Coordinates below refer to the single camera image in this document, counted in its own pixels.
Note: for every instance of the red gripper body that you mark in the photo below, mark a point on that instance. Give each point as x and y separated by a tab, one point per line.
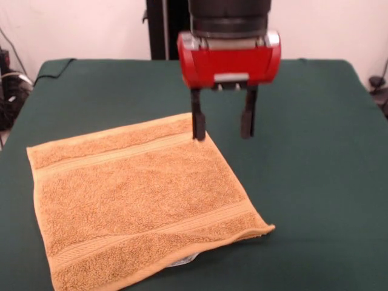
236	63

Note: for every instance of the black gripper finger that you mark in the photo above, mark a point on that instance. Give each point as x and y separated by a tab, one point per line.
198	124
248	121

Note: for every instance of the tan terry towel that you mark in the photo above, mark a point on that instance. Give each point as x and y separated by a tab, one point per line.
136	197

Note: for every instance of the dark green table cloth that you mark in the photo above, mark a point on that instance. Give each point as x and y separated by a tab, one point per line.
318	182

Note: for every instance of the small black adapter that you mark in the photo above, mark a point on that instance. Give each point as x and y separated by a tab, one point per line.
376	82

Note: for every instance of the black equipment piece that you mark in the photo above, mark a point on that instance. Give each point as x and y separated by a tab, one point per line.
383	104

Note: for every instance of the black electronic device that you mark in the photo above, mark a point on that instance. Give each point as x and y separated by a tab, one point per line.
4	60

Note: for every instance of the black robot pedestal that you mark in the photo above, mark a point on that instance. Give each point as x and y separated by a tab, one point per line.
157	30

